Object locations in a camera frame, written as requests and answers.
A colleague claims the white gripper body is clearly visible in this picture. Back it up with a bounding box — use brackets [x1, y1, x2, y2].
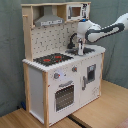
[78, 38, 84, 56]

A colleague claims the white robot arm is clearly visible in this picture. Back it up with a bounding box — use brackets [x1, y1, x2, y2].
[77, 13, 128, 55]

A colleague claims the wooden toy kitchen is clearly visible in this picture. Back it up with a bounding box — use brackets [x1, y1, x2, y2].
[22, 2, 105, 128]

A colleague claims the grey toy sink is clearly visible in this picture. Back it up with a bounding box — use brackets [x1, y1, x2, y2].
[65, 47, 95, 55]

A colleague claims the black toy faucet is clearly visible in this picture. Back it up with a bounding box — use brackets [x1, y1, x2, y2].
[67, 33, 77, 49]

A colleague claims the toy microwave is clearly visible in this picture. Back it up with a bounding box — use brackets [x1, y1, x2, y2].
[66, 3, 90, 21]

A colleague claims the grey ice dispenser panel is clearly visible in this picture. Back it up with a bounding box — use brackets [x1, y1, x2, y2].
[87, 65, 96, 83]

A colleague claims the black toy stovetop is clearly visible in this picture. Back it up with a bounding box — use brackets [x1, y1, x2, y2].
[34, 53, 70, 66]

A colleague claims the grey range hood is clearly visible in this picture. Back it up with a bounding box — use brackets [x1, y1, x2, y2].
[35, 5, 64, 27]

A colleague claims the grey backdrop curtain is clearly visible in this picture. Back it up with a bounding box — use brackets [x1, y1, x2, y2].
[0, 0, 128, 118]

